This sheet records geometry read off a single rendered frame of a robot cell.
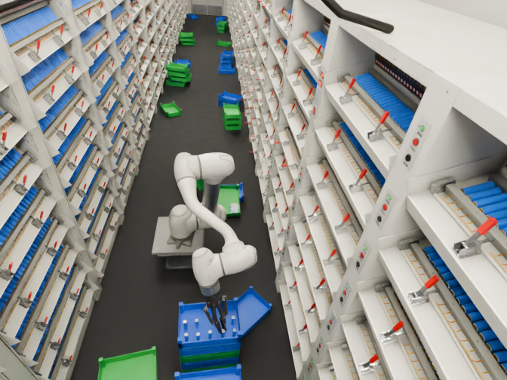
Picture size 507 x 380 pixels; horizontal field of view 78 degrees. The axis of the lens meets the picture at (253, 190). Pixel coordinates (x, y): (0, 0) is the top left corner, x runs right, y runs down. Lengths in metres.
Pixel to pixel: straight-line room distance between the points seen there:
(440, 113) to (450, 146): 0.08
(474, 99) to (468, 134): 0.12
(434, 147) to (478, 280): 0.27
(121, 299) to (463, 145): 2.12
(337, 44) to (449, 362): 1.06
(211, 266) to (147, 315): 0.97
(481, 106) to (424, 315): 0.47
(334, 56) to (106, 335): 1.98
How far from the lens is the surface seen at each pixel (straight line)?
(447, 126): 0.75
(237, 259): 1.40
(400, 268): 0.92
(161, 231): 2.40
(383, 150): 0.97
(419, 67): 0.84
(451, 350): 0.84
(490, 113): 0.67
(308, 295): 1.75
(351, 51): 1.37
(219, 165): 1.66
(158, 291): 2.36
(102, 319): 2.34
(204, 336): 1.71
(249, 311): 2.24
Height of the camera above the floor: 1.95
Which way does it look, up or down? 39 degrees down
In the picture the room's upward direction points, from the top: 6 degrees clockwise
